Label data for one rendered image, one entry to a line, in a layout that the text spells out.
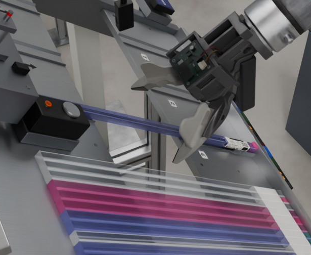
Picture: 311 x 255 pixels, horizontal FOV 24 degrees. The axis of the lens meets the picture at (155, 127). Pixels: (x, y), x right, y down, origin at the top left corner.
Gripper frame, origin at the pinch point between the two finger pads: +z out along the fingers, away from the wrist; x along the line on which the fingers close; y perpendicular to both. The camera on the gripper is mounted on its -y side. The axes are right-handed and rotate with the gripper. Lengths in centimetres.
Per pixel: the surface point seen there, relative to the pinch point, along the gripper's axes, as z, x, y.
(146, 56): -2.0, -19.2, -10.8
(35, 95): 2.0, 5.7, 28.3
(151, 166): 23, -32, -62
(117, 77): 28, -82, -89
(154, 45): -3.3, -23.2, -14.8
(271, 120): -2, -47, -108
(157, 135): 15, -32, -53
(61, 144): 5.2, 7.3, 20.4
